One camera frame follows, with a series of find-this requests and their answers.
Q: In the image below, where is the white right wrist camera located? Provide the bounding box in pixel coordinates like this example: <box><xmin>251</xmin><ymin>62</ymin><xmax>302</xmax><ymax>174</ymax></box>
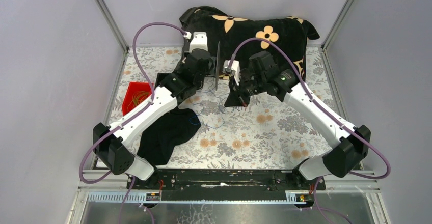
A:
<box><xmin>222</xmin><ymin>60</ymin><xmax>240</xmax><ymax>85</ymax></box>

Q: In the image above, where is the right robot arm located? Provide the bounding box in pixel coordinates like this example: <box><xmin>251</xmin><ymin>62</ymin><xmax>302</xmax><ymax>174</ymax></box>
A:
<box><xmin>223</xmin><ymin>51</ymin><xmax>371</xmax><ymax>189</ymax></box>

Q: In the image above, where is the black cloth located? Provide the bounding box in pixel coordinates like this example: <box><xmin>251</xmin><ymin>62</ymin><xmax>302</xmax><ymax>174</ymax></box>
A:
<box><xmin>137</xmin><ymin>108</ymin><xmax>201</xmax><ymax>165</ymax></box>

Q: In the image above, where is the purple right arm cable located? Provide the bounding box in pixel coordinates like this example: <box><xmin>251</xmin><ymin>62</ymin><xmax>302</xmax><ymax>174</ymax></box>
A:
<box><xmin>228</xmin><ymin>37</ymin><xmax>391</xmax><ymax>224</ymax></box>

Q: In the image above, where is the floral table mat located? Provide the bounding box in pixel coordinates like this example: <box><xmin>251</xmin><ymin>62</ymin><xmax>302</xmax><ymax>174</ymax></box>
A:
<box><xmin>109</xmin><ymin>47</ymin><xmax>337</xmax><ymax>169</ymax></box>

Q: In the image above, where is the grey perforated spool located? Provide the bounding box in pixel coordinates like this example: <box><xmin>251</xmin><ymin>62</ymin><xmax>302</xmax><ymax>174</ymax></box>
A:
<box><xmin>214</xmin><ymin>41</ymin><xmax>223</xmax><ymax>91</ymax></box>

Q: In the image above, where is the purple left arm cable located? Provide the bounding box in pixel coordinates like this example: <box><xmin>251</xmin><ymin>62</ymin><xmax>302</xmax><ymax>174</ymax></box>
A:
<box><xmin>78</xmin><ymin>22</ymin><xmax>192</xmax><ymax>224</ymax></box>

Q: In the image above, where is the black flower-pattern plush blanket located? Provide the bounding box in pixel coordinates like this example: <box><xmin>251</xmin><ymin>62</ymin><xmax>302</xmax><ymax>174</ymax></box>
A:
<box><xmin>179</xmin><ymin>6</ymin><xmax>320</xmax><ymax>79</ymax></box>

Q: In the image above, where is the red plastic box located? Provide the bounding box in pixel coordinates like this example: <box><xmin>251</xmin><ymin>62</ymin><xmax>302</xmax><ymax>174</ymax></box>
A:
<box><xmin>122</xmin><ymin>82</ymin><xmax>151</xmax><ymax>116</ymax></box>

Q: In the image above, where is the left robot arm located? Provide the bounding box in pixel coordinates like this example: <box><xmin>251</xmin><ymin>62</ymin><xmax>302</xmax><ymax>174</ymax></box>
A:
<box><xmin>93</xmin><ymin>49</ymin><xmax>221</xmax><ymax>189</ymax></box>

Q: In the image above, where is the green cable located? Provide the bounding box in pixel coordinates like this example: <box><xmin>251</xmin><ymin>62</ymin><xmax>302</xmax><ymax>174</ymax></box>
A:
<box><xmin>126</xmin><ymin>90</ymin><xmax>151</xmax><ymax>110</ymax></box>

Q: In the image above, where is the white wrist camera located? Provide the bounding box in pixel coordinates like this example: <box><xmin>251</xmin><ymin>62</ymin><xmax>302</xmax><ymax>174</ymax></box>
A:
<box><xmin>222</xmin><ymin>60</ymin><xmax>240</xmax><ymax>85</ymax></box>
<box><xmin>183</xmin><ymin>32</ymin><xmax>208</xmax><ymax>53</ymax></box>

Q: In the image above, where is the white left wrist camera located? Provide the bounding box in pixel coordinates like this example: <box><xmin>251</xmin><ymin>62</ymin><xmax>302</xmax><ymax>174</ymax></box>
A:
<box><xmin>183</xmin><ymin>32</ymin><xmax>208</xmax><ymax>53</ymax></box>

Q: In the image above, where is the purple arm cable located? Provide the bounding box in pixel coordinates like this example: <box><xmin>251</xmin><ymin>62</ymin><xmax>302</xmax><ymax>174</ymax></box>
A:
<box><xmin>78</xmin><ymin>22</ymin><xmax>192</xmax><ymax>224</ymax></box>
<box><xmin>228</xmin><ymin>37</ymin><xmax>391</xmax><ymax>224</ymax></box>

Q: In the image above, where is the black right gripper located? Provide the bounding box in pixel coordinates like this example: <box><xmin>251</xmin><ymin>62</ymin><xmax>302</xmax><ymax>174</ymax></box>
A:
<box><xmin>224</xmin><ymin>73</ymin><xmax>266</xmax><ymax>107</ymax></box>

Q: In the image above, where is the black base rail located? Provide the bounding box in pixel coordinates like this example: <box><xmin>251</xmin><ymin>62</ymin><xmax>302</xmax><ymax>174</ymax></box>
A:
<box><xmin>127</xmin><ymin>169</ymin><xmax>326</xmax><ymax>203</ymax></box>

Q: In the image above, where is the black plastic box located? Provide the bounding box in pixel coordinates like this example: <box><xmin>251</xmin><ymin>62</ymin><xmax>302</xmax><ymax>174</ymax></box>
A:
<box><xmin>155</xmin><ymin>73</ymin><xmax>176</xmax><ymax>93</ymax></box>

